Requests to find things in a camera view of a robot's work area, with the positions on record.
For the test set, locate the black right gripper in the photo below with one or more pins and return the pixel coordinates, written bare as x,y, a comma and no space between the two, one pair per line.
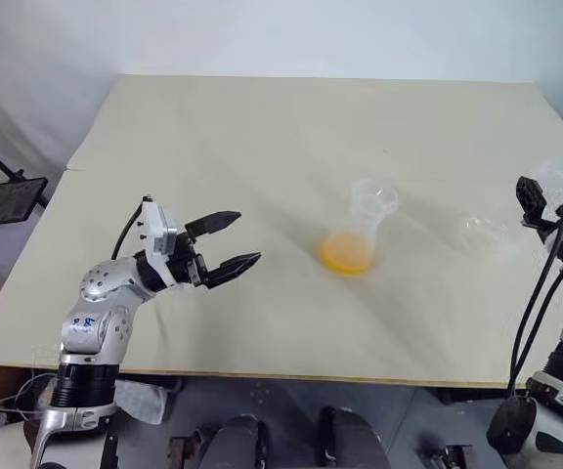
538,221

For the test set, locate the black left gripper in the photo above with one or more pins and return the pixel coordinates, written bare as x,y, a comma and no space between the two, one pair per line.
186,264

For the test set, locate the clear flask with orange liquid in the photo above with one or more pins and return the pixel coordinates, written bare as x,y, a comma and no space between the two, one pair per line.
347,251

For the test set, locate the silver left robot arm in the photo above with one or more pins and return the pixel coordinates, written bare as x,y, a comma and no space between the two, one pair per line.
105,283

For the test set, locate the crumpled white plastic bag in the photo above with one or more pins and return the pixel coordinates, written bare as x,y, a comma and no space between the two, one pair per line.
144,400

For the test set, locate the dark rounded shape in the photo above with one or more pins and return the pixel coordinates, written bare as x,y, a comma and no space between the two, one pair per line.
352,439
237,442

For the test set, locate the dark metal floor part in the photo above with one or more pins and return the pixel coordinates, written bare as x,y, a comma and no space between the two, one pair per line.
450,456

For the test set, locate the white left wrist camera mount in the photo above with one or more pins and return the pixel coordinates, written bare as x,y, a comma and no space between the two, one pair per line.
157,234

